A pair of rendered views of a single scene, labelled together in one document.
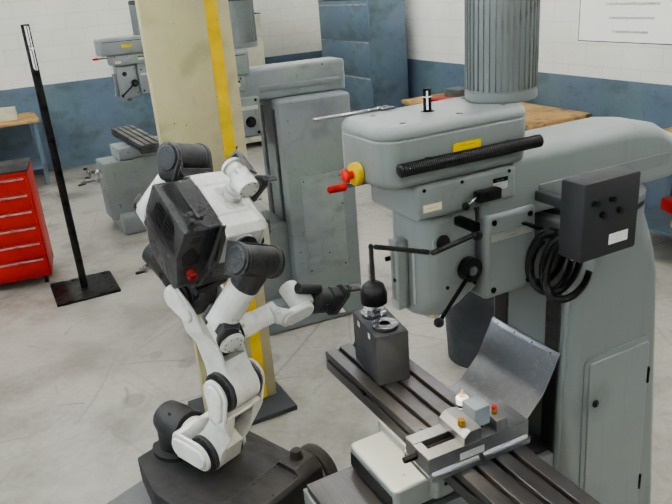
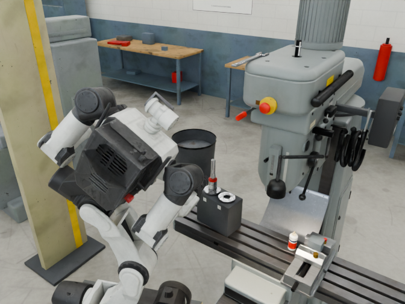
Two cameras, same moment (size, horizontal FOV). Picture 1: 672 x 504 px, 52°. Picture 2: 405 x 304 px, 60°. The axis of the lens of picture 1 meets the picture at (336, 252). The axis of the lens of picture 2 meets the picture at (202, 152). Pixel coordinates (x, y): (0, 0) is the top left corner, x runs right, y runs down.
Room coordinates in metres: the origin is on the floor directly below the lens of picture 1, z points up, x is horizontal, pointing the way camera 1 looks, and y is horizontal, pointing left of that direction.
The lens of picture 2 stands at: (0.84, 0.70, 2.18)
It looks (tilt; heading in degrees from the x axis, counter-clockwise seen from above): 28 degrees down; 330
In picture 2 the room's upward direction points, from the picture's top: straight up
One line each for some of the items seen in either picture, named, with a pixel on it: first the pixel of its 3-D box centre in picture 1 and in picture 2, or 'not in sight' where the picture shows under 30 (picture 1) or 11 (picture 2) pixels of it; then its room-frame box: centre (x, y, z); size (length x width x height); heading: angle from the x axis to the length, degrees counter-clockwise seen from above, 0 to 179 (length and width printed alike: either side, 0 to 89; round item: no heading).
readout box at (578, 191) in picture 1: (600, 213); (388, 117); (1.66, -0.69, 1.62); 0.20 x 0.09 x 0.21; 116
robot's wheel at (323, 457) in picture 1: (315, 469); (174, 295); (2.14, 0.14, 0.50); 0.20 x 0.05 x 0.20; 48
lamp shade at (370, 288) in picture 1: (373, 291); (276, 187); (1.67, -0.09, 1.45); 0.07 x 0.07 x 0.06
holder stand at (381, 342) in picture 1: (380, 342); (219, 208); (2.12, -0.13, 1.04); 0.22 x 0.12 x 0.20; 17
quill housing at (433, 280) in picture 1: (432, 256); (284, 153); (1.83, -0.28, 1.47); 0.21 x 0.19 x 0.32; 26
